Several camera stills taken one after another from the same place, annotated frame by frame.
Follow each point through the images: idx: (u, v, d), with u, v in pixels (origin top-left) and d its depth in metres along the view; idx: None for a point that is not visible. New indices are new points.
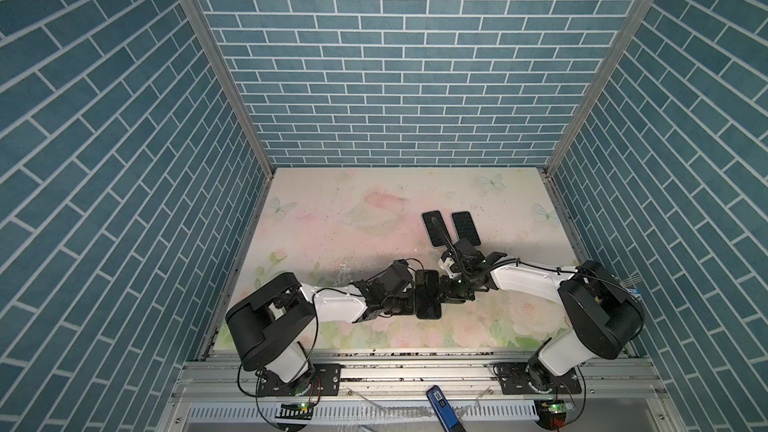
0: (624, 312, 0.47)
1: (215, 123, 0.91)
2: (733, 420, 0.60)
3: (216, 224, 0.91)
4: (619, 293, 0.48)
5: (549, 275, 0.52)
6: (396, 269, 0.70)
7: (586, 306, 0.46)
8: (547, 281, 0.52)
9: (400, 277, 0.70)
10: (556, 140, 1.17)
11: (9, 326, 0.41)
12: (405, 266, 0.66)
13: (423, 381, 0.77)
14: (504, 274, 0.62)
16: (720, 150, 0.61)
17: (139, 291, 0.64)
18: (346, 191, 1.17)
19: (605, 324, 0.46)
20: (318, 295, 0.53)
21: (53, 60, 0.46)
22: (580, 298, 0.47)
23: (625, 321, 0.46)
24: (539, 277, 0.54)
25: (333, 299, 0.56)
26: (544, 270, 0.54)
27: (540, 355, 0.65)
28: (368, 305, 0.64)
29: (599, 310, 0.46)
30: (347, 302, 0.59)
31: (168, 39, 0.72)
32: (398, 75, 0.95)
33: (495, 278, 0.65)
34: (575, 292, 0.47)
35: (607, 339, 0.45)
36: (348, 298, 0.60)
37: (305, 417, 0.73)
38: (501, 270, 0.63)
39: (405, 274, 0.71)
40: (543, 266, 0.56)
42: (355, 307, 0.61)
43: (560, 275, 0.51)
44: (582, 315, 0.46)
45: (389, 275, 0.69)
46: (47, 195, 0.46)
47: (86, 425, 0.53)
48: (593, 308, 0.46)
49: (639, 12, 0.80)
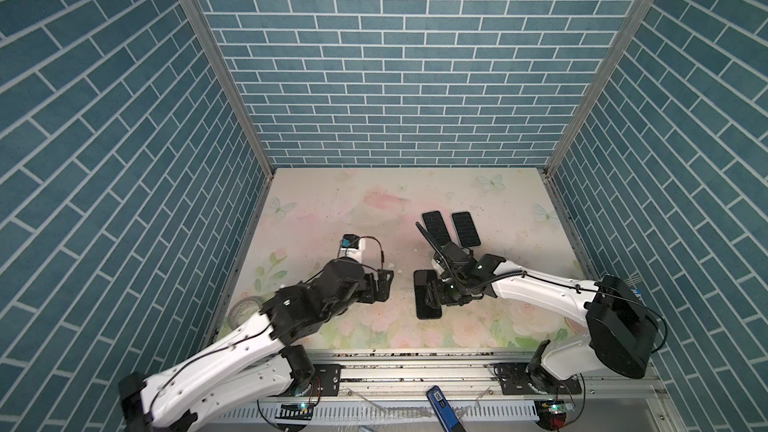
0: (643, 328, 0.46)
1: (215, 124, 0.91)
2: (734, 421, 0.59)
3: (216, 224, 0.91)
4: (639, 308, 0.46)
5: (567, 294, 0.48)
6: (334, 267, 0.51)
7: (615, 331, 0.43)
8: (563, 300, 0.48)
9: (339, 277, 0.51)
10: (556, 140, 1.17)
11: (8, 327, 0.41)
12: (351, 260, 0.55)
13: (423, 381, 0.77)
14: (507, 287, 0.58)
16: (720, 151, 0.61)
17: (139, 292, 0.64)
18: (346, 191, 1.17)
19: (633, 348, 0.44)
20: (172, 385, 0.42)
21: (53, 60, 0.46)
22: (609, 323, 0.43)
23: (646, 338, 0.45)
24: (553, 295, 0.50)
25: (204, 366, 0.44)
26: (560, 287, 0.50)
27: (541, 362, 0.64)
28: (299, 321, 0.48)
29: (626, 334, 0.44)
30: (242, 350, 0.45)
31: (168, 39, 0.72)
32: (398, 75, 0.95)
33: (497, 288, 0.59)
34: (602, 316, 0.43)
35: (634, 364, 0.43)
36: (233, 351, 0.45)
37: (305, 417, 0.73)
38: (506, 282, 0.57)
39: (353, 271, 0.53)
40: (557, 281, 0.51)
42: (255, 353, 0.47)
43: (579, 294, 0.47)
44: (606, 339, 0.44)
45: (329, 278, 0.50)
46: (47, 195, 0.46)
47: (86, 425, 0.53)
48: (621, 332, 0.44)
49: (639, 12, 0.80)
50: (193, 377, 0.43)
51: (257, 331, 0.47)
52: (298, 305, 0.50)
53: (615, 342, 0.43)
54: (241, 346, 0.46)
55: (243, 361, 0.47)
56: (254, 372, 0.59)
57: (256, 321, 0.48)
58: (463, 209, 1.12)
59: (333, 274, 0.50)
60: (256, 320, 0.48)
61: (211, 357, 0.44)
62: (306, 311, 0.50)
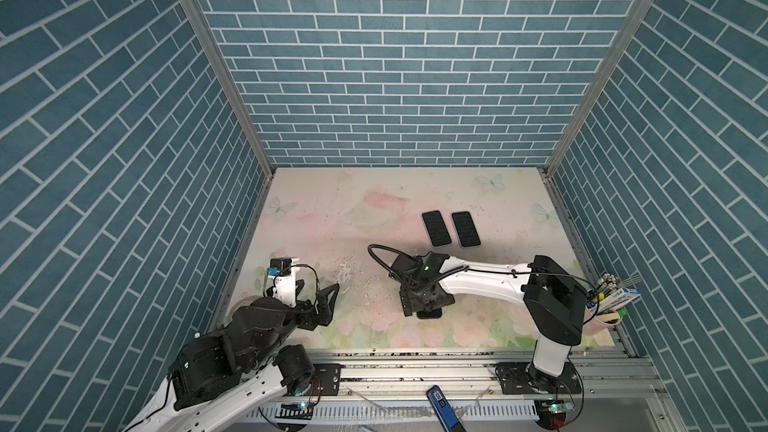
0: (573, 299, 0.49)
1: (215, 124, 0.91)
2: (734, 420, 0.59)
3: (216, 224, 0.91)
4: (567, 281, 0.50)
5: (506, 280, 0.51)
6: (244, 317, 0.44)
7: (552, 310, 0.46)
8: (502, 286, 0.51)
9: (248, 327, 0.43)
10: (556, 140, 1.17)
11: (9, 326, 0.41)
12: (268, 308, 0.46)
13: (423, 381, 0.77)
14: (455, 283, 0.59)
16: (720, 151, 0.61)
17: (139, 291, 0.64)
18: (346, 191, 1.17)
19: (568, 318, 0.47)
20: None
21: (53, 60, 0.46)
22: (545, 304, 0.46)
23: (575, 307, 0.49)
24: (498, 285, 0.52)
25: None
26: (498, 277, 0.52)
27: (537, 362, 0.64)
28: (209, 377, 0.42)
29: (560, 309, 0.47)
30: (157, 421, 0.43)
31: (168, 38, 0.73)
32: (398, 75, 0.95)
33: (447, 285, 0.61)
34: (539, 298, 0.46)
35: (571, 333, 0.46)
36: (150, 422, 0.43)
37: (305, 417, 0.73)
38: (452, 279, 0.59)
39: (266, 321, 0.44)
40: (497, 269, 0.53)
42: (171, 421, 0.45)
43: (516, 278, 0.50)
44: (546, 318, 0.47)
45: (237, 329, 0.42)
46: (47, 195, 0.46)
47: (86, 425, 0.53)
48: (556, 309, 0.47)
49: (639, 12, 0.80)
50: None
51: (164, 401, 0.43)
52: (207, 361, 0.44)
53: (552, 318, 0.46)
54: (154, 418, 0.43)
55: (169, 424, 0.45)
56: (242, 390, 0.60)
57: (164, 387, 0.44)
58: (463, 209, 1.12)
59: (245, 326, 0.43)
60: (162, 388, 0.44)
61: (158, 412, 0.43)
62: (218, 365, 0.44)
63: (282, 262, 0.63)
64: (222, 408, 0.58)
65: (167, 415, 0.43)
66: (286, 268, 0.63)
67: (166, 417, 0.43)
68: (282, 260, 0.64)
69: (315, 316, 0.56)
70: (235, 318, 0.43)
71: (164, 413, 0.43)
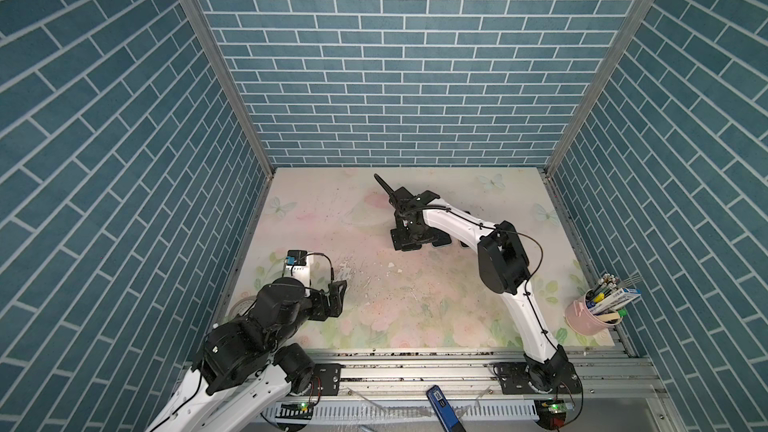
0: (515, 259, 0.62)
1: (215, 124, 0.91)
2: (733, 421, 0.60)
3: (216, 223, 0.91)
4: (518, 247, 0.62)
5: (471, 227, 0.63)
6: (269, 295, 0.46)
7: (493, 258, 0.59)
8: (468, 231, 0.63)
9: (276, 303, 0.47)
10: (556, 140, 1.17)
11: (10, 326, 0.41)
12: (287, 284, 0.49)
13: (423, 381, 0.77)
14: (433, 216, 0.71)
16: (721, 150, 0.61)
17: (139, 291, 0.64)
18: (346, 192, 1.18)
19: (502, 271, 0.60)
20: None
21: (53, 60, 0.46)
22: (491, 250, 0.59)
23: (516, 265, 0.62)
24: (463, 227, 0.64)
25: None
26: (469, 223, 0.64)
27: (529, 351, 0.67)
28: (240, 359, 0.44)
29: (500, 263, 0.60)
30: (186, 414, 0.42)
31: (168, 38, 0.73)
32: (398, 75, 0.95)
33: (426, 217, 0.73)
34: (489, 244, 0.59)
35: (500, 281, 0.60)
36: (176, 418, 0.42)
37: (304, 417, 0.73)
38: (431, 213, 0.71)
39: (289, 295, 0.48)
40: (469, 218, 0.65)
42: (200, 411, 0.44)
43: (481, 229, 0.62)
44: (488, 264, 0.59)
45: (261, 307, 0.46)
46: (47, 195, 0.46)
47: (86, 425, 0.53)
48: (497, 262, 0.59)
49: (639, 12, 0.80)
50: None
51: (193, 391, 0.43)
52: (236, 343, 0.45)
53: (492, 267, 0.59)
54: (183, 410, 0.42)
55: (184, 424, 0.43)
56: (248, 393, 0.59)
57: (191, 379, 0.44)
58: (463, 208, 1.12)
59: (271, 302, 0.45)
60: (189, 380, 0.44)
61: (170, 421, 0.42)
62: (245, 345, 0.45)
63: (298, 252, 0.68)
64: (227, 415, 0.55)
65: (200, 402, 0.43)
66: (303, 257, 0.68)
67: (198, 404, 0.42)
68: (298, 251, 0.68)
69: (326, 305, 0.59)
70: (258, 298, 0.46)
71: (196, 402, 0.42)
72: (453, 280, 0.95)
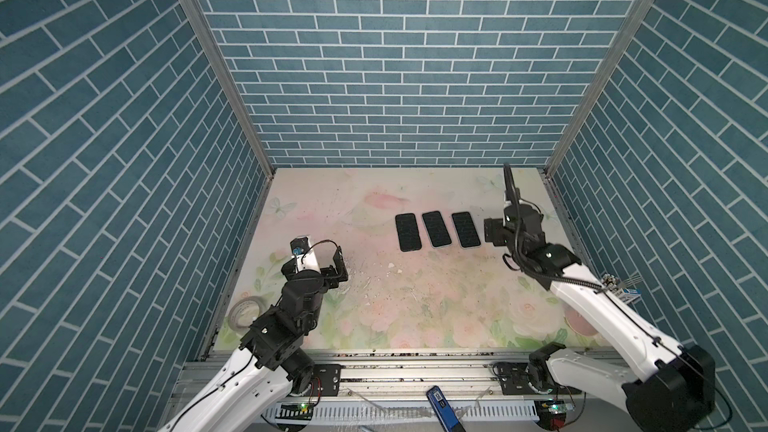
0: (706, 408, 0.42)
1: (215, 124, 0.91)
2: (733, 421, 0.60)
3: (216, 224, 0.91)
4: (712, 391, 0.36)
5: (641, 339, 0.43)
6: (291, 287, 0.53)
7: (677, 402, 0.39)
8: (630, 343, 0.43)
9: (300, 295, 0.53)
10: (556, 140, 1.17)
11: (10, 327, 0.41)
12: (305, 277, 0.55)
13: (423, 381, 0.77)
14: (570, 292, 0.51)
16: (721, 151, 0.61)
17: (139, 292, 0.64)
18: (346, 192, 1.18)
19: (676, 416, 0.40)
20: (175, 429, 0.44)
21: (53, 60, 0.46)
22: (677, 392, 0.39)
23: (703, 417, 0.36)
24: (623, 330, 0.44)
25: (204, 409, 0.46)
26: (632, 324, 0.45)
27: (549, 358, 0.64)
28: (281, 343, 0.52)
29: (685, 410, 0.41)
30: (234, 386, 0.48)
31: (168, 38, 0.73)
32: (398, 75, 0.95)
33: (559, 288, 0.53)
34: (670, 378, 0.39)
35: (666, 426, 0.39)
36: (224, 391, 0.47)
37: (305, 417, 0.73)
38: (568, 289, 0.52)
39: (308, 287, 0.53)
40: (635, 319, 0.45)
42: (248, 384, 0.50)
43: (656, 347, 0.42)
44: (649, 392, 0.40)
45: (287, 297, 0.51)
46: (47, 195, 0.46)
47: (86, 425, 0.53)
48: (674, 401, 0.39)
49: (639, 13, 0.80)
50: (193, 423, 0.45)
51: (243, 365, 0.49)
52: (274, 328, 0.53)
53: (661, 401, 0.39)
54: (230, 383, 0.48)
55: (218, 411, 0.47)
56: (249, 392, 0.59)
57: (237, 357, 0.50)
58: (463, 209, 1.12)
59: (295, 294, 0.52)
60: (236, 357, 0.50)
61: (210, 399, 0.46)
62: (283, 331, 0.54)
63: (303, 241, 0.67)
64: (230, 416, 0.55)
65: (249, 374, 0.49)
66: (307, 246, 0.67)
67: (246, 378, 0.49)
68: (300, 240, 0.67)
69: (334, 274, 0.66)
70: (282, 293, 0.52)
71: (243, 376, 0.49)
72: (454, 280, 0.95)
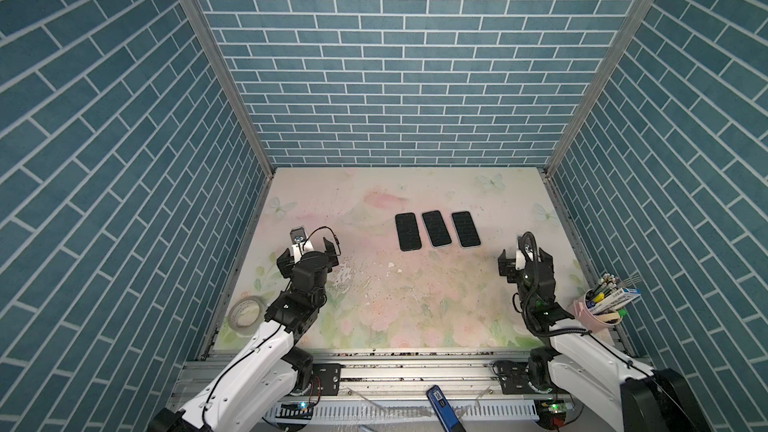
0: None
1: (215, 124, 0.91)
2: (733, 421, 0.60)
3: (216, 223, 0.91)
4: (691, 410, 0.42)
5: (615, 363, 0.48)
6: (300, 266, 0.59)
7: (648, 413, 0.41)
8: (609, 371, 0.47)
9: (311, 272, 0.60)
10: (556, 140, 1.17)
11: (10, 327, 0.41)
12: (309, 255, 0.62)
13: (423, 381, 0.77)
14: (562, 339, 0.59)
16: (721, 150, 0.61)
17: (139, 291, 0.64)
18: (346, 192, 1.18)
19: None
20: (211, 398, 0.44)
21: (53, 60, 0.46)
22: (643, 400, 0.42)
23: None
24: (601, 360, 0.50)
25: (241, 371, 0.48)
26: (610, 355, 0.50)
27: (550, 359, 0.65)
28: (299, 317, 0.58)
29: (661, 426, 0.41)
30: (269, 348, 0.52)
31: (168, 38, 0.73)
32: (398, 75, 0.95)
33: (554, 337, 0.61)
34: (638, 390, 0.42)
35: None
36: (261, 351, 0.51)
37: (304, 417, 0.73)
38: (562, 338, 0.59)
39: (317, 263, 0.61)
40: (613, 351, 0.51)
42: (280, 347, 0.54)
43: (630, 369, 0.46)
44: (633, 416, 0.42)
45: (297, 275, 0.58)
46: (47, 195, 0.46)
47: (86, 425, 0.53)
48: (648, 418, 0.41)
49: (639, 12, 0.80)
50: (234, 382, 0.47)
51: (273, 331, 0.55)
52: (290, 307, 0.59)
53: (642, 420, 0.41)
54: (265, 346, 0.52)
55: (255, 373, 0.50)
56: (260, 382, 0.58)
57: (268, 327, 0.55)
58: (463, 208, 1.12)
59: (305, 272, 0.58)
60: (264, 328, 0.55)
61: (240, 365, 0.49)
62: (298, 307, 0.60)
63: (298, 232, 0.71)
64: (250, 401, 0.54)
65: (282, 338, 0.54)
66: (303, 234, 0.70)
67: (279, 342, 0.54)
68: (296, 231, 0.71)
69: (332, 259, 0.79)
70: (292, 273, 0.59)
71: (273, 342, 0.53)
72: (454, 280, 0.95)
